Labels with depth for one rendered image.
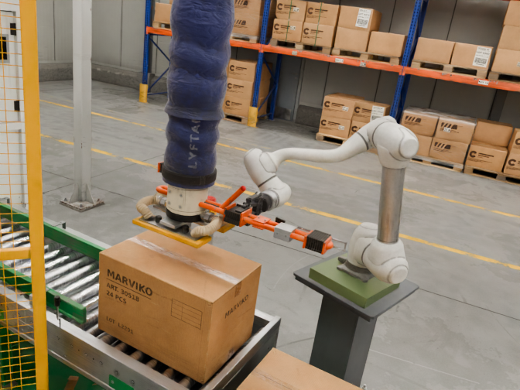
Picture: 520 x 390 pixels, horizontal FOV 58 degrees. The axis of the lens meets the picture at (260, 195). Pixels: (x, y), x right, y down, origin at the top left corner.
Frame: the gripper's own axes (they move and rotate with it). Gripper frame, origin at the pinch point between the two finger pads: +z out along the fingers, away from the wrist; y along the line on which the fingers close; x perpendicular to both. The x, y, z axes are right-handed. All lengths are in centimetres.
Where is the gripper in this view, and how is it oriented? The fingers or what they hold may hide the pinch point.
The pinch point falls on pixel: (241, 215)
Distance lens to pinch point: 187.3
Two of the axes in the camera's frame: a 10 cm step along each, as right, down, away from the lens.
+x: -8.8, -2.7, 4.0
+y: -1.3, 9.3, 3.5
